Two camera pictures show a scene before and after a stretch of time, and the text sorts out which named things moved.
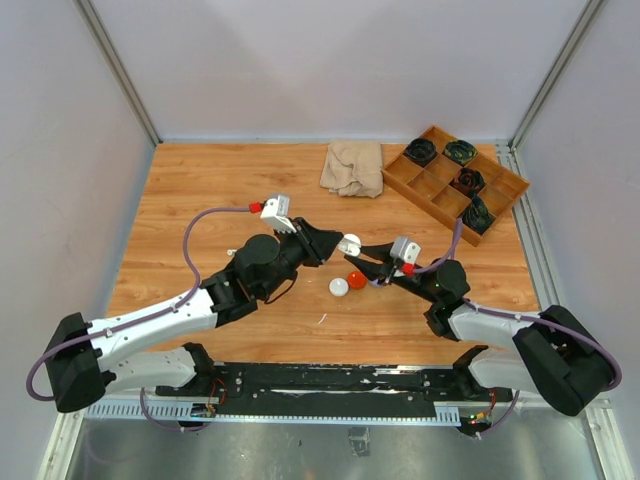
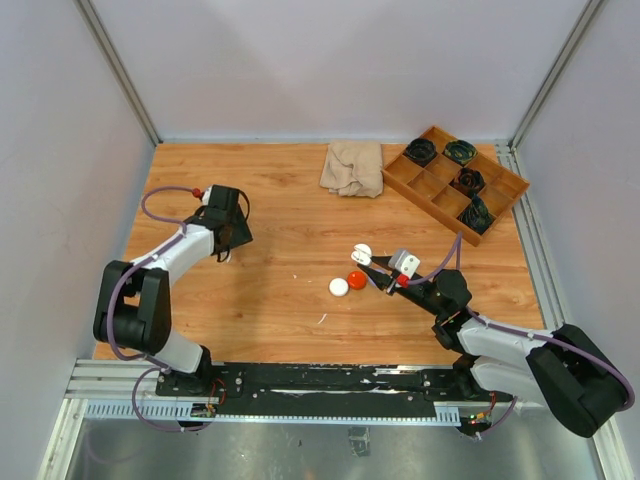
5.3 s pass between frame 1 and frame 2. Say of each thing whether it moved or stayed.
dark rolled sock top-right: stayed
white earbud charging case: stayed
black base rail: stayed
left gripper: moved
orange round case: stayed
